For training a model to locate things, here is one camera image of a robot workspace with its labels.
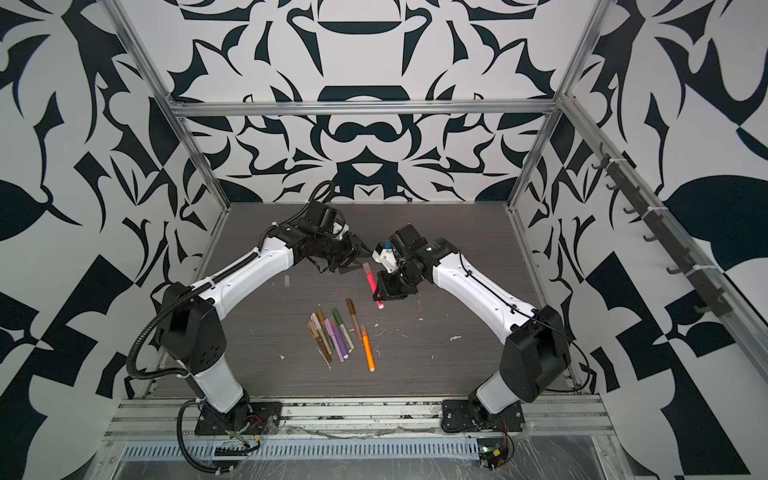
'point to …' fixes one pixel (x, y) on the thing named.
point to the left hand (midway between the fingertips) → (370, 252)
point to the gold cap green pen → (321, 319)
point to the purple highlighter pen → (338, 335)
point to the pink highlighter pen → (372, 283)
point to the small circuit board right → (492, 452)
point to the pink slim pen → (334, 340)
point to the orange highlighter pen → (367, 348)
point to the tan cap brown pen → (318, 340)
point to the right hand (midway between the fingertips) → (375, 292)
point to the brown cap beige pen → (354, 317)
